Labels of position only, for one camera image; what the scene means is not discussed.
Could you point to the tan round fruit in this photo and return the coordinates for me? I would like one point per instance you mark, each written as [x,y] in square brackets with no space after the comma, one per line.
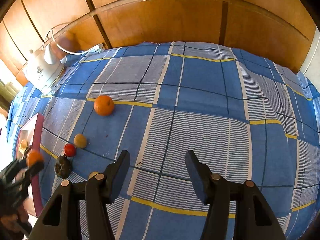
[93,174]
[80,141]

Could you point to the white ceramic kettle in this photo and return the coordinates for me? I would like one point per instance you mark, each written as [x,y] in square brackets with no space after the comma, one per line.
[42,75]

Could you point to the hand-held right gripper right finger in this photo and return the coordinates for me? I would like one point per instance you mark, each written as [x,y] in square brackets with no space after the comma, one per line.
[197,180]

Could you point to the pale yellow fruit piece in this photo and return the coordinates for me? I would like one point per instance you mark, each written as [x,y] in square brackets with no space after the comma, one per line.
[23,144]

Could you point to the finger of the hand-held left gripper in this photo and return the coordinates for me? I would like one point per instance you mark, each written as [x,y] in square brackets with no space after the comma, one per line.
[15,167]
[36,168]

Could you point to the small red fruit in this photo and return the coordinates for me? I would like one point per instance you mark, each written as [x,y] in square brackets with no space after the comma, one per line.
[70,150]

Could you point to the pink tray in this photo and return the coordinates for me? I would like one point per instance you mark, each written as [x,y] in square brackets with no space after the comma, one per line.
[38,135]

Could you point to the blue plaid cloth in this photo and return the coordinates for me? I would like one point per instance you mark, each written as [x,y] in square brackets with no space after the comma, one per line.
[200,92]

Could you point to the orange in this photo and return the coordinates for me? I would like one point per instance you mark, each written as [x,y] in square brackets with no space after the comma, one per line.
[34,158]
[104,105]

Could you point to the wooden wardrobe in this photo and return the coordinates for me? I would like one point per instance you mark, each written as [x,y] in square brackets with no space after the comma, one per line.
[162,22]

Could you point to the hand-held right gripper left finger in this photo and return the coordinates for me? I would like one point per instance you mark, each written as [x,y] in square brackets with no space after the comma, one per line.
[120,180]

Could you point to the white power plug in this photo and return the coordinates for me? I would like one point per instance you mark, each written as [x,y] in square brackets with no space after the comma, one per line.
[98,47]

